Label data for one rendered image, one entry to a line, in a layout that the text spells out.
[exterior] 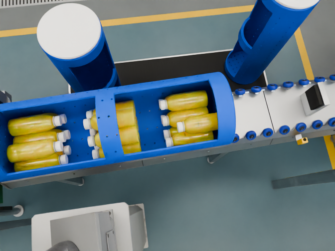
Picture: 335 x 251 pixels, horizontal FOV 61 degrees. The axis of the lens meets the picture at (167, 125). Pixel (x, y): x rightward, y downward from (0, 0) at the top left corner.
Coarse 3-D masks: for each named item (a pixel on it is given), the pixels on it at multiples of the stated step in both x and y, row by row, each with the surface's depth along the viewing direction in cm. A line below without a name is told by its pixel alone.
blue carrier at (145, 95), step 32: (64, 96) 102; (96, 96) 99; (128, 96) 117; (160, 96) 120; (224, 96) 98; (0, 128) 110; (64, 128) 121; (160, 128) 123; (224, 128) 100; (0, 160) 106; (96, 160) 100; (128, 160) 106
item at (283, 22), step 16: (272, 0) 134; (256, 16) 181; (272, 16) 141; (288, 16) 137; (304, 16) 140; (240, 32) 176; (256, 32) 198; (272, 32) 151; (288, 32) 151; (240, 48) 219; (256, 48) 169; (272, 48) 166; (224, 64) 220; (240, 64) 220; (256, 64) 185; (240, 80) 211
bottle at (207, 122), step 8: (184, 120) 108; (192, 120) 106; (200, 120) 106; (208, 120) 106; (216, 120) 106; (184, 128) 106; (192, 128) 106; (200, 128) 106; (208, 128) 106; (216, 128) 107
